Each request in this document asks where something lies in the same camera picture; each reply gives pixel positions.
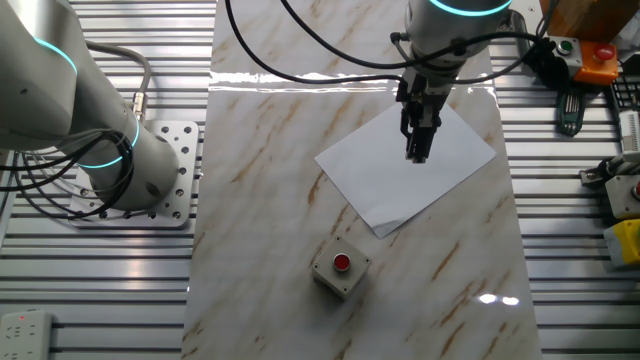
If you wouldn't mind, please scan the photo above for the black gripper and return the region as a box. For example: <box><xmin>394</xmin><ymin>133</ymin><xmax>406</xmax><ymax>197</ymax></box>
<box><xmin>396</xmin><ymin>66</ymin><xmax>455</xmax><ymax>165</ymax></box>

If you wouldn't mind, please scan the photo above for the white paper sheet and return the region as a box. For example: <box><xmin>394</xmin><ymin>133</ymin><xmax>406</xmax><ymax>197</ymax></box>
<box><xmin>313</xmin><ymin>102</ymin><xmax>497</xmax><ymax>240</ymax></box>

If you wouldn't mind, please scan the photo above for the grey box with red button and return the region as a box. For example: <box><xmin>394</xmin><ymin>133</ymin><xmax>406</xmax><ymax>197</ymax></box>
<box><xmin>310</xmin><ymin>234</ymin><xmax>372</xmax><ymax>301</ymax></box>

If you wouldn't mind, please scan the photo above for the marble pattern table mat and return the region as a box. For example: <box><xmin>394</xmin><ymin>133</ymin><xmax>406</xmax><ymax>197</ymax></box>
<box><xmin>179</xmin><ymin>0</ymin><xmax>545</xmax><ymax>360</ymax></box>

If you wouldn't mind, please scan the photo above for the green hex key set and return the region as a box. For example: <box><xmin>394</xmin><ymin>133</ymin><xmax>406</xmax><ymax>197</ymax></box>
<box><xmin>555</xmin><ymin>82</ymin><xmax>587</xmax><ymax>137</ymax></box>

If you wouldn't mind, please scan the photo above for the grey box with green button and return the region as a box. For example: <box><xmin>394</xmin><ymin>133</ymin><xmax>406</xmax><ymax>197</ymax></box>
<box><xmin>547</xmin><ymin>35</ymin><xmax>584</xmax><ymax>84</ymax></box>

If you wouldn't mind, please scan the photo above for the orange box with red button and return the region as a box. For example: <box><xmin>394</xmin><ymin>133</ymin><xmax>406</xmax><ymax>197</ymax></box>
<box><xmin>574</xmin><ymin>40</ymin><xmax>620</xmax><ymax>85</ymax></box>

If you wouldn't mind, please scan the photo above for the brown wooden box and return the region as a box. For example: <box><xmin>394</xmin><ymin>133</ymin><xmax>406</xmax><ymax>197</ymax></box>
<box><xmin>538</xmin><ymin>0</ymin><xmax>640</xmax><ymax>44</ymax></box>

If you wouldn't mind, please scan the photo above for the pale box with red button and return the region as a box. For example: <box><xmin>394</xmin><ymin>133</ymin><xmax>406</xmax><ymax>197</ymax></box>
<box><xmin>604</xmin><ymin>173</ymin><xmax>640</xmax><ymax>220</ymax></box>

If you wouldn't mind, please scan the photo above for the grey ribbed device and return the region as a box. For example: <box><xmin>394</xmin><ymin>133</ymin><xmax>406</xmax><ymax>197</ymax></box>
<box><xmin>618</xmin><ymin>109</ymin><xmax>640</xmax><ymax>154</ymax></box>

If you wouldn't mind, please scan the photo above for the black keyboard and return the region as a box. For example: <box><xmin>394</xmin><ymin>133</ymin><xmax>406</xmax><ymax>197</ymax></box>
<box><xmin>610</xmin><ymin>74</ymin><xmax>640</xmax><ymax>112</ymax></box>

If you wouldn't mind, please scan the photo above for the yellow button box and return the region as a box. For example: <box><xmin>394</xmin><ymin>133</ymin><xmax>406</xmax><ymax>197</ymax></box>
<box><xmin>603</xmin><ymin>218</ymin><xmax>640</xmax><ymax>270</ymax></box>

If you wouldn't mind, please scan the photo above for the white power strip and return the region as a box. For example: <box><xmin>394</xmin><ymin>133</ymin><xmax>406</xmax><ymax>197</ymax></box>
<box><xmin>0</xmin><ymin>309</ymin><xmax>54</xmax><ymax>360</ymax></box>

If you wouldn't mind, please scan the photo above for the long black arm cable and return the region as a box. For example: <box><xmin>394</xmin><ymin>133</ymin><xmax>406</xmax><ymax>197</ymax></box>
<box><xmin>224</xmin><ymin>0</ymin><xmax>404</xmax><ymax>85</ymax></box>

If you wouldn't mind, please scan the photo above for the silver camera on mount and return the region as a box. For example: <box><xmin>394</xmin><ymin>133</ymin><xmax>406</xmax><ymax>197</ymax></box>
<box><xmin>579</xmin><ymin>152</ymin><xmax>640</xmax><ymax>190</ymax></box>

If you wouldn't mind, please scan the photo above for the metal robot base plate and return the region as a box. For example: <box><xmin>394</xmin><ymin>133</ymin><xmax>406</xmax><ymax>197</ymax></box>
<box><xmin>67</xmin><ymin>119</ymin><xmax>200</xmax><ymax>230</ymax></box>

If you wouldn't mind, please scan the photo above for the grey cable with metal connector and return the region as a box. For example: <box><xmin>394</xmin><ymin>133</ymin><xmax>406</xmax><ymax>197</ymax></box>
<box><xmin>85</xmin><ymin>40</ymin><xmax>153</xmax><ymax>124</ymax></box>

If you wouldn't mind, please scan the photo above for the robot base cable bundle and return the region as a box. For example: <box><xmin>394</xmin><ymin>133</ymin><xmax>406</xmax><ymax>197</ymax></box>
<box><xmin>0</xmin><ymin>129</ymin><xmax>135</xmax><ymax>221</ymax></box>

